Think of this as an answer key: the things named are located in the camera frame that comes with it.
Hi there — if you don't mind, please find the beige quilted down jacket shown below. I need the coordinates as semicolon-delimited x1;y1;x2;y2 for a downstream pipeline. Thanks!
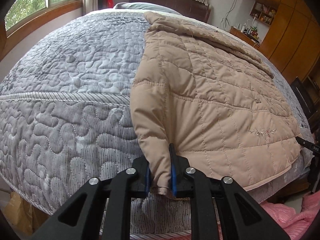
130;11;300;195

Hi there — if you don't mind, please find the pink knitted right sleeve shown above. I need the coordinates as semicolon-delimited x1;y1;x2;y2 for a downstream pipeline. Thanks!
260;191;319;239

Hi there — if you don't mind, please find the black chair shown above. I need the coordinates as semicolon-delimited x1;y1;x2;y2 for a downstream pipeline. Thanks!
290;77;319;133

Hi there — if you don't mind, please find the cardboard box under bed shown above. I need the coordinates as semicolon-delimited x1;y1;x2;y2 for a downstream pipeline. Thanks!
3;192;50;236

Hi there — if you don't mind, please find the grey floral quilted bedspread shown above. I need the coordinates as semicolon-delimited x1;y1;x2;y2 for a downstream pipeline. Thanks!
1;9;319;239

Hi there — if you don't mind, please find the wooden wardrobe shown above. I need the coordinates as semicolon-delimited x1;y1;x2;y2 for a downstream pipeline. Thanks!
255;0;319;83

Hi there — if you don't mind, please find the wooden desk with clutter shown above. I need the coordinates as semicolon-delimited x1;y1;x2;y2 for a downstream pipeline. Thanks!
229;20;260;50

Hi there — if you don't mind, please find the grey blue pillow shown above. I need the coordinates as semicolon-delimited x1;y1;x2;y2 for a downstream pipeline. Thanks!
113;2;181;15

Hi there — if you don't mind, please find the wooden framed side window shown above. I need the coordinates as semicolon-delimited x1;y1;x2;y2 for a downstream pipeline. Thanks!
1;0;82;59

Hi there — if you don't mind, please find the dark wooden headboard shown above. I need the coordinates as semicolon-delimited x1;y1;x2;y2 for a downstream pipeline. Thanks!
129;0;211;23

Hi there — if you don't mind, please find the wall shelf with items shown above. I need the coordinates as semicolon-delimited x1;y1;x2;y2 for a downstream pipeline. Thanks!
250;1;277;26

